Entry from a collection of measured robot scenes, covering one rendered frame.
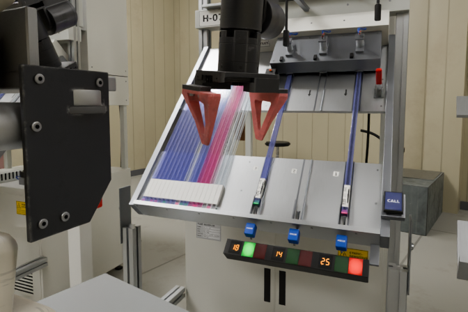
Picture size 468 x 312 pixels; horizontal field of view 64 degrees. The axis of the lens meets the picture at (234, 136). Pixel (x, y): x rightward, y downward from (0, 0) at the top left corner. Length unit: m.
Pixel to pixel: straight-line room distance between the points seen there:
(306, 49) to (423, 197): 2.15
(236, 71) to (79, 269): 1.20
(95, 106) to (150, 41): 5.23
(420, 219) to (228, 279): 2.11
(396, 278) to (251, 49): 0.66
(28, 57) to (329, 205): 0.75
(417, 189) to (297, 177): 2.26
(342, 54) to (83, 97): 0.94
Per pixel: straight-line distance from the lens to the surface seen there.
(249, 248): 0.95
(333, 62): 1.22
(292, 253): 0.93
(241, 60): 0.50
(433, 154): 3.97
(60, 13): 0.82
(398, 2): 1.39
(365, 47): 1.25
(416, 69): 4.20
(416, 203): 3.23
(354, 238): 0.94
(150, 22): 5.70
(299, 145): 4.64
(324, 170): 1.01
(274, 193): 1.00
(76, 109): 0.40
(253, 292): 1.41
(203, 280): 1.48
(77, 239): 1.53
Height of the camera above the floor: 1.01
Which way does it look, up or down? 5 degrees down
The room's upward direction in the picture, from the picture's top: straight up
